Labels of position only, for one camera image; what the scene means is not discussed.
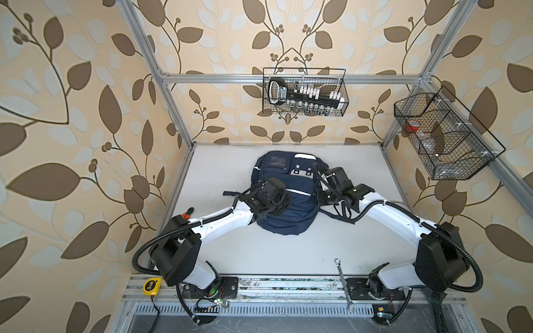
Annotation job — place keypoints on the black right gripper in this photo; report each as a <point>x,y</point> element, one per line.
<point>320,197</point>

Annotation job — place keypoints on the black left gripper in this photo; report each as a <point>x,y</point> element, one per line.
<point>287,201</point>

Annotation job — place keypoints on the navy blue school backpack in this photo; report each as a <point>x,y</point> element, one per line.
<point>298,172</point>

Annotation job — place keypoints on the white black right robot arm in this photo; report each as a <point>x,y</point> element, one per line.
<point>441,261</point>

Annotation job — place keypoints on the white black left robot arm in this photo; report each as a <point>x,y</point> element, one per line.
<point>173,254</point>

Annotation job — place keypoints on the orange black pliers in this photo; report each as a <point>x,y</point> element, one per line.
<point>187,215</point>

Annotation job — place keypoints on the red cap clear bottle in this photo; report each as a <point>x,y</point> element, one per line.
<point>417,136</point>

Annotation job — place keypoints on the silver combination wrench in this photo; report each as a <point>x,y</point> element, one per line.
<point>350,306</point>

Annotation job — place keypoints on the black adjustable wrench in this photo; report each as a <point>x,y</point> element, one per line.
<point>435,298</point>

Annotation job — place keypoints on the yellow tape measure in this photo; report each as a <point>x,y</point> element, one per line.
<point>152,286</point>

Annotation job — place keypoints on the socket set black rail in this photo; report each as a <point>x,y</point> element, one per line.
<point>305,93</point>

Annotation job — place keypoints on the black wire basket back wall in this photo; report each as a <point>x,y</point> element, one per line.
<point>307,72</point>

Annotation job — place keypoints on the black wire basket wall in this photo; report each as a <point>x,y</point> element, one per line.
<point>464,144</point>
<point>307,72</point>

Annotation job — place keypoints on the black wire basket right wall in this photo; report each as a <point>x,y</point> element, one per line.
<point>464,144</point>

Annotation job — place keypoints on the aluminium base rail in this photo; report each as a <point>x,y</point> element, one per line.
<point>285,296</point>

